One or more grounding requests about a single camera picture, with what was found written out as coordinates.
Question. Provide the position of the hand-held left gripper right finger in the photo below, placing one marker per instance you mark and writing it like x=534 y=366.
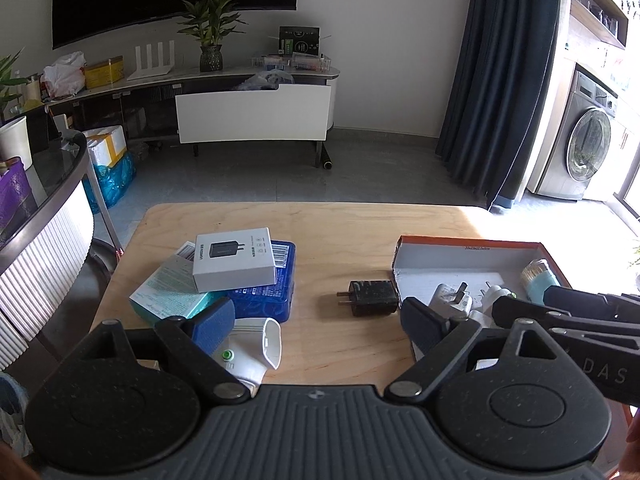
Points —
x=420 y=327

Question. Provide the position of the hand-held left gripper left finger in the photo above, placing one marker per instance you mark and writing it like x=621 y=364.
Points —
x=214 y=325

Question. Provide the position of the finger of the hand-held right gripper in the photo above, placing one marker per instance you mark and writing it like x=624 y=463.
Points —
x=590 y=302
x=510 y=307

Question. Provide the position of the white plug-in vaporizer leaf print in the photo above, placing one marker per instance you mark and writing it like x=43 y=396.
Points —
x=496 y=294

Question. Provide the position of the light blue toothpick container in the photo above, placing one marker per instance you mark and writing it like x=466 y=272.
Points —
x=537 y=285

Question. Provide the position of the white rectangular charger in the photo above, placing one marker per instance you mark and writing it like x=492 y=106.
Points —
x=447 y=300

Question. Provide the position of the white plug-in vaporizer green button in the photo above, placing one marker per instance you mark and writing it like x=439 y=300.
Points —
x=260 y=355

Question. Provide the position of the black charger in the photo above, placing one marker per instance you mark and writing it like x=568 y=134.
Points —
x=372 y=297

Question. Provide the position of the teal cardboard box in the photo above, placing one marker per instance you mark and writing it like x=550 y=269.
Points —
x=165 y=290

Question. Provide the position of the blue plastic box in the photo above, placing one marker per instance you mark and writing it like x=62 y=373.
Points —
x=272 y=300

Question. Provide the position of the white charger packaging box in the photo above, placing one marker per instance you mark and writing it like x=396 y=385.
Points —
x=232 y=260

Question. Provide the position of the orange cardboard box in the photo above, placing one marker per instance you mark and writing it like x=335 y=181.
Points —
x=450 y=260

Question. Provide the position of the silver washing machine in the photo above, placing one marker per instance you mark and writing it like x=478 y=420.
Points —
x=580 y=140

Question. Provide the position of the blue plastic bag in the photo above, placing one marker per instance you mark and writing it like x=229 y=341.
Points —
x=112 y=180

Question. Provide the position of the round white ribbed side table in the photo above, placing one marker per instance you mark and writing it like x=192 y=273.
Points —
x=50 y=250

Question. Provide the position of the black roll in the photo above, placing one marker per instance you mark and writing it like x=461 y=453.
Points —
x=327 y=157

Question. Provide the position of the white and yellow carton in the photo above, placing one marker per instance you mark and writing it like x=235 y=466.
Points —
x=105 y=145

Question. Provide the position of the white television cabinet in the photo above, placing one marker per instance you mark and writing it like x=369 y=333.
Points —
x=250 y=112

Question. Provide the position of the blue trash bin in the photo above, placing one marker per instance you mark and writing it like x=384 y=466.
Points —
x=12 y=415

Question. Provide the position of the dark blue curtain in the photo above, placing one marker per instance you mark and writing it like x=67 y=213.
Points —
x=500 y=85

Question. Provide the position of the purple patterned box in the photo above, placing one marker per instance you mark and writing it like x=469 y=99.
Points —
x=15 y=195

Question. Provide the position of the grey plastic bag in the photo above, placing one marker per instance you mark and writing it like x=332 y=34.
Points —
x=265 y=81

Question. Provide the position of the white router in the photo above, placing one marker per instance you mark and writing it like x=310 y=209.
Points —
x=152 y=67

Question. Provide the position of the yellow tin box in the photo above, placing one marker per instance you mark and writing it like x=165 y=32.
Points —
x=103 y=72

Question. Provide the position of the clear plastic organiser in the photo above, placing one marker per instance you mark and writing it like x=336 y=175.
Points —
x=300 y=62

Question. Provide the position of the white plastic bag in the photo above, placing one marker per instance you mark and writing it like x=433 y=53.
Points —
x=62 y=77

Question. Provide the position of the black and green box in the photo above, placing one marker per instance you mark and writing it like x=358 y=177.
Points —
x=299 y=41

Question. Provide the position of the green plant in dark vase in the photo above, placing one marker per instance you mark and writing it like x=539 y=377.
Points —
x=210 y=25

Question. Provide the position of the wall shelf with glasses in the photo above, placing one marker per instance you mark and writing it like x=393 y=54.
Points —
x=605 y=5

